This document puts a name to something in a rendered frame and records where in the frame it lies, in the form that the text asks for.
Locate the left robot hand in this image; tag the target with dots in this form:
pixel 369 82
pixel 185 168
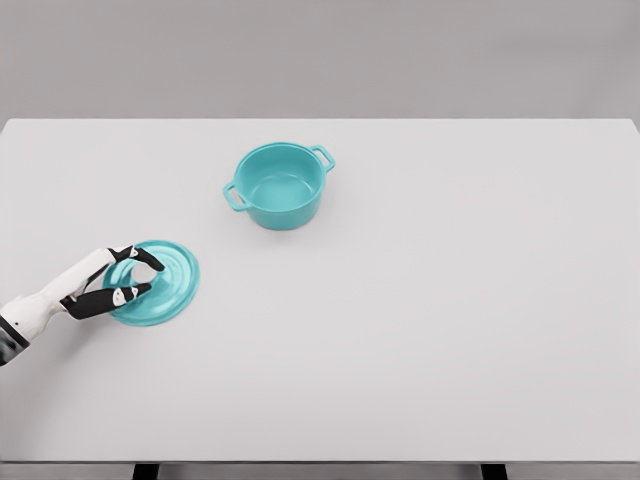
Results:
pixel 75 280

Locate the teal pot lid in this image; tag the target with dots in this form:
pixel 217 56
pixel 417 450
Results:
pixel 172 282

